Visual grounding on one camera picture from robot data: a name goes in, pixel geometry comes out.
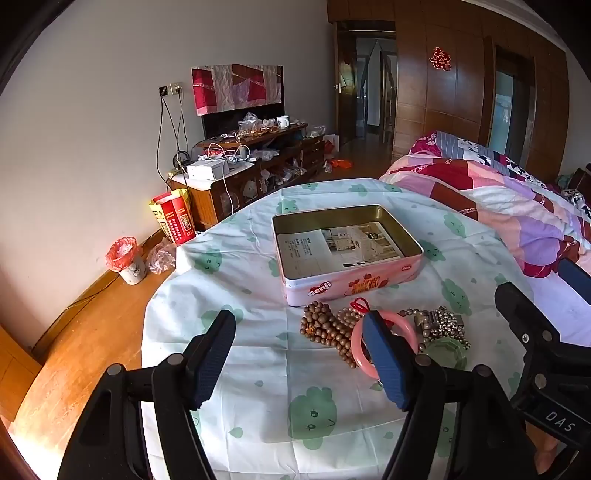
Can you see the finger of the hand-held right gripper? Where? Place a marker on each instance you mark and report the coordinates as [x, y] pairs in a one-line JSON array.
[[577, 279], [524, 314]]

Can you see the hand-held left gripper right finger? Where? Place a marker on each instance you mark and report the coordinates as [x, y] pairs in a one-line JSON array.
[[385, 364]]

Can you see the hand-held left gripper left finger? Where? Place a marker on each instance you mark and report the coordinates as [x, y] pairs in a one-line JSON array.
[[214, 364]]

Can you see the pink bangle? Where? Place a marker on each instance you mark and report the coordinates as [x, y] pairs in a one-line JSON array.
[[399, 319]]

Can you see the brown wooden bead strand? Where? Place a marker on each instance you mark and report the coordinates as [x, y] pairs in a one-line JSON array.
[[318, 330]]

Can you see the pink rectangular tin box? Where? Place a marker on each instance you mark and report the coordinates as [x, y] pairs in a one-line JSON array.
[[351, 284]]

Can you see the white green-print tablecloth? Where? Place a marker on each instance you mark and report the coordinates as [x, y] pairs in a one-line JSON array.
[[277, 369]]

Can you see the pink patchwork quilt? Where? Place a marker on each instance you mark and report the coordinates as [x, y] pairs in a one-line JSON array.
[[508, 198]]

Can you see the clear plastic bag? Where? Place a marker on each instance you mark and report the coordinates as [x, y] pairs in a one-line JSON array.
[[161, 258]]

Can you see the printed paper sheet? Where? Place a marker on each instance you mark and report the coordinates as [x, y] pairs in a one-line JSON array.
[[323, 249]]

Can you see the trash bin with red liner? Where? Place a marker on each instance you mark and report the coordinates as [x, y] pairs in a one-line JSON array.
[[127, 263]]

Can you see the yellow and red bag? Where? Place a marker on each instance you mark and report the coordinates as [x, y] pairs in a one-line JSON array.
[[175, 219]]

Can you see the wooden TV cabinet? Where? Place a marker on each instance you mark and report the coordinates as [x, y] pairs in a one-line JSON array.
[[207, 198]]

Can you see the grey star-print blanket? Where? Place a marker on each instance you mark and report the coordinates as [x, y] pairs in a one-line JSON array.
[[466, 150]]

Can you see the white box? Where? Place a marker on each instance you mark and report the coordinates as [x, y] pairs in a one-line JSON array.
[[205, 170]]

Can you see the orange item on floor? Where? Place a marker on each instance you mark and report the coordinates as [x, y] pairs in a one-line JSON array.
[[340, 163]]

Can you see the brown wooden wardrobe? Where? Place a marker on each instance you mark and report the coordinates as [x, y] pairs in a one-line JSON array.
[[461, 101]]

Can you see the white paper bag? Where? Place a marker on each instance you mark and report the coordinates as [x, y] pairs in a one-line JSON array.
[[331, 143]]

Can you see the black television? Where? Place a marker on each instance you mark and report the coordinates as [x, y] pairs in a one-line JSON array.
[[221, 122]]

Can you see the white mug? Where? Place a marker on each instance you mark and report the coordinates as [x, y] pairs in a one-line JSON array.
[[282, 121]]

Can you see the red patchwork cover cloth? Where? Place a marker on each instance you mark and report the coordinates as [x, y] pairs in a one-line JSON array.
[[235, 87]]

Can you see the red paper wall decoration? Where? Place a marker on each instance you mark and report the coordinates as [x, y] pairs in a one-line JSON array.
[[440, 58]]

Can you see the wall power outlet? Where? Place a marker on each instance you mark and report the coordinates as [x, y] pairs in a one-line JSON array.
[[170, 89]]

